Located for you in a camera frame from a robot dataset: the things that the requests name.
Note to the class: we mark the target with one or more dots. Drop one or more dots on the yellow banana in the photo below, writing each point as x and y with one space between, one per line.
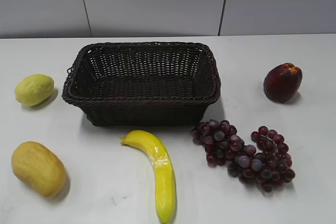
165 185

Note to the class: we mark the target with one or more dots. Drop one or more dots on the red peach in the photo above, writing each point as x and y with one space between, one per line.
282 82

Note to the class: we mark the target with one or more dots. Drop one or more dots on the purple grape bunch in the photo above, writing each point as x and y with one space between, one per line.
266 162

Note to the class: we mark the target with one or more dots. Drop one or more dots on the yellow-green lemon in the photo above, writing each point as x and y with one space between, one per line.
34 89

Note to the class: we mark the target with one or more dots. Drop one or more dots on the yellow mango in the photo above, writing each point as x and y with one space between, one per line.
39 168

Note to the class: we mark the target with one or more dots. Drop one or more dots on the black woven basket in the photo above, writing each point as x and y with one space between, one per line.
143 83

